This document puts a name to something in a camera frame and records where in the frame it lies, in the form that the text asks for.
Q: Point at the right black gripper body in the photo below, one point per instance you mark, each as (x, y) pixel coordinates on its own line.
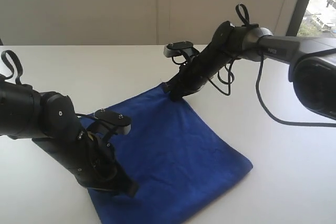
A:
(197, 70)

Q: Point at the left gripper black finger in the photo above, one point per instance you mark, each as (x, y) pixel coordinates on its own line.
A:
(124, 185)

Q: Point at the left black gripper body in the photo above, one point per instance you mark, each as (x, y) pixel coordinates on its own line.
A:
(91, 160)

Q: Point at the blue terry towel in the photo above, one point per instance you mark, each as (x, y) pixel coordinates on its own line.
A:
(180, 164)

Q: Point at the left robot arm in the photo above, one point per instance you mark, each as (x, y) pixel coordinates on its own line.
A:
(27, 113)

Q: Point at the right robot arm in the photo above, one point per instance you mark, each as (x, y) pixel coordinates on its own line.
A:
(310, 60)

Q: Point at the white vehicle outside window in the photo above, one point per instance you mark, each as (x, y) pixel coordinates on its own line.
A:
(324, 24)

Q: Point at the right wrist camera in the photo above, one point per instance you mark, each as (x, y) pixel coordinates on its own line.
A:
(182, 48)

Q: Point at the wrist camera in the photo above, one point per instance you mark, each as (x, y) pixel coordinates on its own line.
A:
(107, 123)
(182, 48)

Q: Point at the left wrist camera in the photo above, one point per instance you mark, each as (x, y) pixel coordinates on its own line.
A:
(107, 123)

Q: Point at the dark window frame post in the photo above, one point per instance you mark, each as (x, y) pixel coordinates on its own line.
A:
(296, 18)

